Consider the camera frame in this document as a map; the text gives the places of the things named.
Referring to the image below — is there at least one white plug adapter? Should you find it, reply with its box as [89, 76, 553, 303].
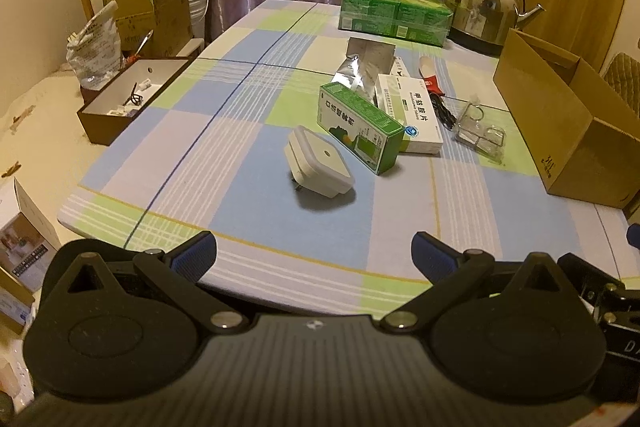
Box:
[284, 125, 357, 202]

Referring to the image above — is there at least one green medicine box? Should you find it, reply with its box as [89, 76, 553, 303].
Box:
[319, 82, 406, 176]

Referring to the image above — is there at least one crinkled plastic bag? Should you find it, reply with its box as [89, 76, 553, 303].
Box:
[66, 2, 123, 85]

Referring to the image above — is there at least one woven chair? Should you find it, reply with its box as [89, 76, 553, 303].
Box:
[602, 52, 640, 118]

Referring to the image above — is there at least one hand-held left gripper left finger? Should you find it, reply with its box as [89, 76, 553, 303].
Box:
[42, 231, 249, 335]

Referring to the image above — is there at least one white product box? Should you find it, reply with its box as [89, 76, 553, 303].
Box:
[0, 177, 61, 293]

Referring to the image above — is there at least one green tissue pack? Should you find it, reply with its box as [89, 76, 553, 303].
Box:
[337, 0, 453, 46]

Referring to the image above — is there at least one small brown and white box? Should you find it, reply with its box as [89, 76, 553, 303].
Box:
[0, 267, 36, 335]

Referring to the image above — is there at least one steel kettle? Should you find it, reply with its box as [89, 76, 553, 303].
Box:
[437, 0, 547, 56]

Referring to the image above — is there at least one thin red tool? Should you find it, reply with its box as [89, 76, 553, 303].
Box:
[125, 29, 155, 65]

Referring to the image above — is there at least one clear plastic box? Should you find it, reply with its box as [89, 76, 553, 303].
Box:
[455, 99, 507, 165]

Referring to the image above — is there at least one white plastic spoon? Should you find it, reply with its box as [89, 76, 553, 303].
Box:
[419, 56, 443, 94]

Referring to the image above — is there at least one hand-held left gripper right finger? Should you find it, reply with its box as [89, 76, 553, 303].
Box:
[382, 231, 595, 334]

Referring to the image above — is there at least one black cable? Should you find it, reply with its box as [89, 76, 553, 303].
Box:
[429, 91, 457, 130]

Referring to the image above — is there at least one white bucket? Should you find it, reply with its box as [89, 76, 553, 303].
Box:
[187, 0, 208, 40]

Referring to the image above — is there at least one large cardboard box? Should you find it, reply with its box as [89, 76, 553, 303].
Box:
[492, 28, 640, 210]

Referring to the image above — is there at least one silver foil bag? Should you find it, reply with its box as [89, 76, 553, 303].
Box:
[330, 38, 396, 108]

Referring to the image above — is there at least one dark brown open box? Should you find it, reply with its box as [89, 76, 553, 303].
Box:
[76, 57, 198, 146]

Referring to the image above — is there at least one white medicine box blue logo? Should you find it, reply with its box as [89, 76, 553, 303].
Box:
[374, 73, 445, 156]

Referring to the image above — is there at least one open brown carton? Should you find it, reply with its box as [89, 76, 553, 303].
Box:
[102, 0, 195, 58]

